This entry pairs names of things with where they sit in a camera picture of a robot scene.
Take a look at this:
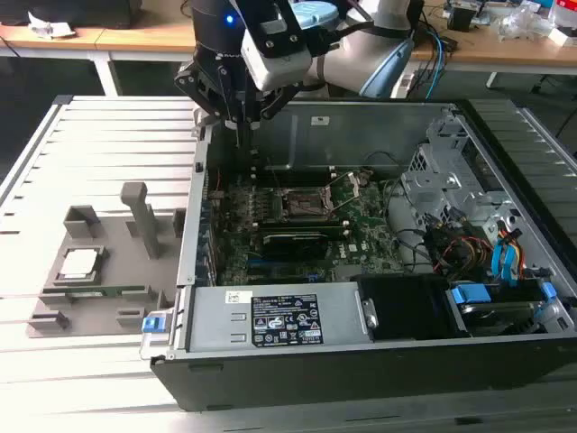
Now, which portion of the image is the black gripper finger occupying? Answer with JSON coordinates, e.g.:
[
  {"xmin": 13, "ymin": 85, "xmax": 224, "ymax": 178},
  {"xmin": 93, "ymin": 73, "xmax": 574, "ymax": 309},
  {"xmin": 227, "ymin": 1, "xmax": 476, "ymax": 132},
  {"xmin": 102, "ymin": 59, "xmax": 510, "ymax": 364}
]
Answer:
[
  {"xmin": 174, "ymin": 61, "xmax": 245, "ymax": 147},
  {"xmin": 244, "ymin": 84, "xmax": 299, "ymax": 146}
]

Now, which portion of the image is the silver CPU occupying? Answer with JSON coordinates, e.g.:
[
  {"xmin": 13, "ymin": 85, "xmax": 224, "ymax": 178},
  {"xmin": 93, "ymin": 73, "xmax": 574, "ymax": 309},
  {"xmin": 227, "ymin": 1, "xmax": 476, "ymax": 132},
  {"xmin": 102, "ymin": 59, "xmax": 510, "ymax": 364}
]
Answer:
[{"xmin": 60, "ymin": 249, "xmax": 99, "ymax": 279}]

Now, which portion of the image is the CPU socket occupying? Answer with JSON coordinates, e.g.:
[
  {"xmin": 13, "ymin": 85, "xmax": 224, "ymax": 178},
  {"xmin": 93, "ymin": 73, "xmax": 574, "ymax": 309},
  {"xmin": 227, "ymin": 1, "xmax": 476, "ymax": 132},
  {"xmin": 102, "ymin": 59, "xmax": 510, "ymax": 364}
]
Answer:
[{"xmin": 274, "ymin": 187, "xmax": 337, "ymax": 222}]

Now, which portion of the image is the wooden desk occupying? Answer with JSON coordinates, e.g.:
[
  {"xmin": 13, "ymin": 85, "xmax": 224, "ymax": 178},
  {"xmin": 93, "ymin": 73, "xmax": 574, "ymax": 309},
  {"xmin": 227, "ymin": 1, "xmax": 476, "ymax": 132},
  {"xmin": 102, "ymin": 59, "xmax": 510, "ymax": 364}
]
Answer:
[{"xmin": 0, "ymin": 20, "xmax": 577, "ymax": 98}]

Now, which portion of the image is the metal socket cover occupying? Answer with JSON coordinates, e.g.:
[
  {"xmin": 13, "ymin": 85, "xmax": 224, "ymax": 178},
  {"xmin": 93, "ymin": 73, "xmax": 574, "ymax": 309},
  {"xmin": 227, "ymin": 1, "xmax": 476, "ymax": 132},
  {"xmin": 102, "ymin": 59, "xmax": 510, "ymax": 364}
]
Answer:
[{"xmin": 324, "ymin": 170, "xmax": 362, "ymax": 213}]

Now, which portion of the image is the installed RAM stick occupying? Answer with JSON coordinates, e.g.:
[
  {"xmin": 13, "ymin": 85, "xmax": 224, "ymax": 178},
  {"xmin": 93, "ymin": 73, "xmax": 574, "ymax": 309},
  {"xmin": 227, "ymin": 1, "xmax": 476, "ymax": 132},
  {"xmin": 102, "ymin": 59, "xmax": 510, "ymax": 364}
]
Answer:
[
  {"xmin": 257, "ymin": 224, "xmax": 346, "ymax": 240},
  {"xmin": 259, "ymin": 217, "xmax": 344, "ymax": 228}
]

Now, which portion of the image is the black graphics card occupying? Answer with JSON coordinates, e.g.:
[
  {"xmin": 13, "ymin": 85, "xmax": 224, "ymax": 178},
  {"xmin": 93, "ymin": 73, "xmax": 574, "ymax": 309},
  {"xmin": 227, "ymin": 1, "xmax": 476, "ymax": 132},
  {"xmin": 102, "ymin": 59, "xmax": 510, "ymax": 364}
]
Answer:
[{"xmin": 261, "ymin": 232, "xmax": 333, "ymax": 262}]

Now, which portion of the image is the green motherboard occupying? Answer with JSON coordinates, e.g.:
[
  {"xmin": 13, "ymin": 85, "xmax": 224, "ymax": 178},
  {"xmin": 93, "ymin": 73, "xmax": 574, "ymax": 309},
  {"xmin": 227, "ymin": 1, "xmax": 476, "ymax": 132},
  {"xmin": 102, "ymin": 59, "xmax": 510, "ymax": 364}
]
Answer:
[{"xmin": 209, "ymin": 173, "xmax": 407, "ymax": 286}]

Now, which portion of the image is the crumpled white paper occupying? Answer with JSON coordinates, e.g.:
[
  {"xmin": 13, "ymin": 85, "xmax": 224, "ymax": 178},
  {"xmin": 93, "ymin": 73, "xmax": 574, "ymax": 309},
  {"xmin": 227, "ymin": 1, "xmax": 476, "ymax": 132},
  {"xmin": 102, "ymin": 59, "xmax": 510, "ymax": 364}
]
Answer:
[{"xmin": 26, "ymin": 11, "xmax": 77, "ymax": 40}]

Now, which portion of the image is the silver metal drive cage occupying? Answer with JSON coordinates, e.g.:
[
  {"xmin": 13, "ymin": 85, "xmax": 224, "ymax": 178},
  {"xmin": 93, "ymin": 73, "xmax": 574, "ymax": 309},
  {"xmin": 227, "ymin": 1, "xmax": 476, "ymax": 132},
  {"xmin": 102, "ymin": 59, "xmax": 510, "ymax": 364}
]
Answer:
[{"xmin": 400, "ymin": 143, "xmax": 524, "ymax": 253}]

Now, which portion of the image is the grey parts rack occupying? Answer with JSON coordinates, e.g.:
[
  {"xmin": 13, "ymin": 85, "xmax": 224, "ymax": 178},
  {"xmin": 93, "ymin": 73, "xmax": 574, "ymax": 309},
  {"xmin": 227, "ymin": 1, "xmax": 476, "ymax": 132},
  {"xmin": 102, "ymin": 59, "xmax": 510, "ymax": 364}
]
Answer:
[{"xmin": 25, "ymin": 181, "xmax": 187, "ymax": 339}]

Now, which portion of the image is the black box on desk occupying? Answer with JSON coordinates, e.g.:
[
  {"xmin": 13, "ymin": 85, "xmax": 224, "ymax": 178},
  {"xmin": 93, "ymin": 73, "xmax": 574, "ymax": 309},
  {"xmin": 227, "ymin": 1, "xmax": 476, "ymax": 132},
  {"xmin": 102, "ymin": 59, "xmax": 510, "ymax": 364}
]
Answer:
[{"xmin": 447, "ymin": 3, "xmax": 480, "ymax": 32}]

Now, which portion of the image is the silver power supply with label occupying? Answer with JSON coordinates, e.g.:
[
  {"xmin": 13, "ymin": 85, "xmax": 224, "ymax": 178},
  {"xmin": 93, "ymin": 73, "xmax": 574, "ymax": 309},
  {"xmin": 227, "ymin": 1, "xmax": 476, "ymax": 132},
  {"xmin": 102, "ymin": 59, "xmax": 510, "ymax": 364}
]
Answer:
[{"xmin": 187, "ymin": 282, "xmax": 375, "ymax": 354}]

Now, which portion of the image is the silver metal latch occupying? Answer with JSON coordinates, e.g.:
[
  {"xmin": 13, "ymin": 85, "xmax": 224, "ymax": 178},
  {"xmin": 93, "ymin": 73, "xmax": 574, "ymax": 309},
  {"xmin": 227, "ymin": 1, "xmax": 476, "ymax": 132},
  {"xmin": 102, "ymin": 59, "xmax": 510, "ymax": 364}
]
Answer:
[{"xmin": 360, "ymin": 297, "xmax": 380, "ymax": 330}]

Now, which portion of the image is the green RAM stick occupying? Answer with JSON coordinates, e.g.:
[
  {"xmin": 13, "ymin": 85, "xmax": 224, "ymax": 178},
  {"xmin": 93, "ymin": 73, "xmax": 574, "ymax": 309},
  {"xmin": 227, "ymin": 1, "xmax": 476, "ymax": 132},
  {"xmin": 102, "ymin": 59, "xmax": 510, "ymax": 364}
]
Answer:
[{"xmin": 65, "ymin": 288, "xmax": 125, "ymax": 300}]

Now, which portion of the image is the clear plastic bag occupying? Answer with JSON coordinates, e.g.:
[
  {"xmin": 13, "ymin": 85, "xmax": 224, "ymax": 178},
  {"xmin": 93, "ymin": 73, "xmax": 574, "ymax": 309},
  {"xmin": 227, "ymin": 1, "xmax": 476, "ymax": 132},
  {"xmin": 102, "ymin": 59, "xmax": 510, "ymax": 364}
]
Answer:
[{"xmin": 494, "ymin": 7, "xmax": 547, "ymax": 42}]

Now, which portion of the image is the hard disk in blue carrier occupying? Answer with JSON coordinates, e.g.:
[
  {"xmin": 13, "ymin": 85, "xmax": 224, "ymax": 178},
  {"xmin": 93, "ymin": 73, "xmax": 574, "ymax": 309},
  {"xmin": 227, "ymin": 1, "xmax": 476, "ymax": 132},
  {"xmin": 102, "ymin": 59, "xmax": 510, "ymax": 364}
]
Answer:
[{"xmin": 448, "ymin": 281, "xmax": 558, "ymax": 338}]

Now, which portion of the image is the black open PC case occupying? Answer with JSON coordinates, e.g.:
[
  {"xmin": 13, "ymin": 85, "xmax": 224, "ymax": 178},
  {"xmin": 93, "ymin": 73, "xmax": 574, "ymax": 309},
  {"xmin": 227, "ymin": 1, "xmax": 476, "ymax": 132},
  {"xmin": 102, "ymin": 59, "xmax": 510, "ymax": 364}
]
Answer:
[{"xmin": 150, "ymin": 97, "xmax": 577, "ymax": 412}]

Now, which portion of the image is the white red carton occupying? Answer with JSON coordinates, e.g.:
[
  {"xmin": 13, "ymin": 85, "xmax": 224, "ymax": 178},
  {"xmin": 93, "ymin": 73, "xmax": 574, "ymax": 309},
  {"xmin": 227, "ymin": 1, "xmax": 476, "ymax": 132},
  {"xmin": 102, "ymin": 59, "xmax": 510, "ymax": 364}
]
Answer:
[{"xmin": 547, "ymin": 0, "xmax": 577, "ymax": 47}]

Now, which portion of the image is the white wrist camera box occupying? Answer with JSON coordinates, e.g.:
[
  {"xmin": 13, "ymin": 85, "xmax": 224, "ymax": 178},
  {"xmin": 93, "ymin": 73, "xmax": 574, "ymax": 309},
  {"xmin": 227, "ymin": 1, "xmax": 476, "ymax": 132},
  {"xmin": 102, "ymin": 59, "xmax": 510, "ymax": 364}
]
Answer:
[{"xmin": 240, "ymin": 0, "xmax": 315, "ymax": 92}]

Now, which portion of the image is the blue hanging cable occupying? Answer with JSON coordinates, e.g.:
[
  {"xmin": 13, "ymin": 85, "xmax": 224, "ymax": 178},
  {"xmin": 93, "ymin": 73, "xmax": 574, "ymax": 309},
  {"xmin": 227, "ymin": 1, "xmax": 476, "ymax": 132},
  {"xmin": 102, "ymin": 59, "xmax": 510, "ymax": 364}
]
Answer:
[{"xmin": 426, "ymin": 22, "xmax": 452, "ymax": 100}]

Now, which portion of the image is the red yellow black wire bundle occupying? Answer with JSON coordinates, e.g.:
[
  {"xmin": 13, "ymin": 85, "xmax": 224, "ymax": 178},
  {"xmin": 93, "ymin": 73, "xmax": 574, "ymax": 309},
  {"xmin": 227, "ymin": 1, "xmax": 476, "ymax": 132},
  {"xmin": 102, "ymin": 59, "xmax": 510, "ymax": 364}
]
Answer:
[{"xmin": 432, "ymin": 225, "xmax": 495, "ymax": 276}]

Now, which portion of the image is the blue flat data wire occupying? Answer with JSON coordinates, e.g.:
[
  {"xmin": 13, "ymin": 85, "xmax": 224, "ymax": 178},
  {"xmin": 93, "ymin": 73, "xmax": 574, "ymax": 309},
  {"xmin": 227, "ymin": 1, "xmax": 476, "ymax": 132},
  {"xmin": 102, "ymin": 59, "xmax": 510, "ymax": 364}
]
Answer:
[{"xmin": 490, "ymin": 229, "xmax": 524, "ymax": 283}]

